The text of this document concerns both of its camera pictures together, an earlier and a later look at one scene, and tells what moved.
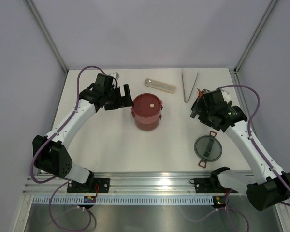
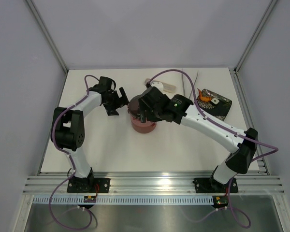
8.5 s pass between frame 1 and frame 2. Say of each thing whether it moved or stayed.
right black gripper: moved
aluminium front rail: stayed
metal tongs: stayed
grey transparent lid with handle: moved
